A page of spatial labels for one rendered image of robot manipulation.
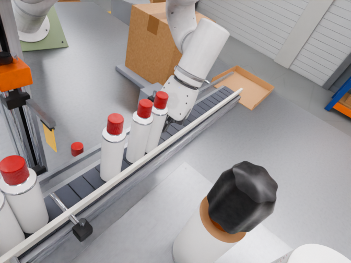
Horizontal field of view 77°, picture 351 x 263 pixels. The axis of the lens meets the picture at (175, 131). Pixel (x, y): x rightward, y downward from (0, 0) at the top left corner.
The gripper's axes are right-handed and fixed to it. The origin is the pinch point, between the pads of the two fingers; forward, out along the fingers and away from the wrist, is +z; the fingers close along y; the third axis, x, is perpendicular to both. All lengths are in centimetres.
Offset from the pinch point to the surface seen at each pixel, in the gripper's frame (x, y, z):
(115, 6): 150, -190, -10
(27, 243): -38.4, 4.3, 17.1
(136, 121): -16.0, 0.4, -4.5
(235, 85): 69, -4, -14
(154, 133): -7.2, 2.2, -0.2
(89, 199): -26.1, 4.2, 12.6
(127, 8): 153, -175, -15
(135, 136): -14.3, 1.1, -0.1
